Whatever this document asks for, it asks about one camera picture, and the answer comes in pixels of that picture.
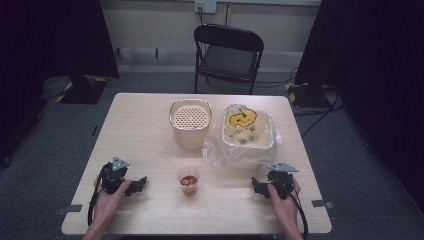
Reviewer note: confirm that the clear cup with red leftovers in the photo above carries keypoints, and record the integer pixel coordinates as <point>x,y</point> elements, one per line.
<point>188,181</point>

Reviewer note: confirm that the beige bin with strainer lid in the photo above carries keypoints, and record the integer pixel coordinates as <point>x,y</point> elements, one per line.
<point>190,123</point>

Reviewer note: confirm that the person's right hand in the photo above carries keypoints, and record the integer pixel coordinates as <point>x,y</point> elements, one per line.
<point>283,206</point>

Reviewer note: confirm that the person's left hand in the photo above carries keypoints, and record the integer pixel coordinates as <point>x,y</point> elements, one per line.
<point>108,203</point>

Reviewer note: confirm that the beige bin with plastic bag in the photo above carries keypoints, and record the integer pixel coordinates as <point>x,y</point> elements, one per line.
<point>248,146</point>

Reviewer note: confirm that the black stand base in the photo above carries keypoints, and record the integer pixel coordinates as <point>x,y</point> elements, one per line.
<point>83,90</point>
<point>306,95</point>

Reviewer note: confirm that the grey tape strip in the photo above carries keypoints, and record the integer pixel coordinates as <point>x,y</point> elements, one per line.
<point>69,209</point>
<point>322,203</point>

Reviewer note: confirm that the white wall socket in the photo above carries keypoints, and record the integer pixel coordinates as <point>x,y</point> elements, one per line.
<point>205,6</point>

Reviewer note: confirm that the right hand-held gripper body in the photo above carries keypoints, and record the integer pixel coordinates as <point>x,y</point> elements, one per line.
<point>281,180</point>

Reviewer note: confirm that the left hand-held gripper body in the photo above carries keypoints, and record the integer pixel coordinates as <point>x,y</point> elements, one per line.
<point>113,176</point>

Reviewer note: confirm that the food scraps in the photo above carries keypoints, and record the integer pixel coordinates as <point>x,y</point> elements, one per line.
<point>242,136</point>

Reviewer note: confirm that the black folding chair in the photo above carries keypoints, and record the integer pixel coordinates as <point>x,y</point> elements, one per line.
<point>230,60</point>

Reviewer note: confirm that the dark curtain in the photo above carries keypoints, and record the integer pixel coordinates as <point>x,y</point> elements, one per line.
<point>376,66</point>
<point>50,43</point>

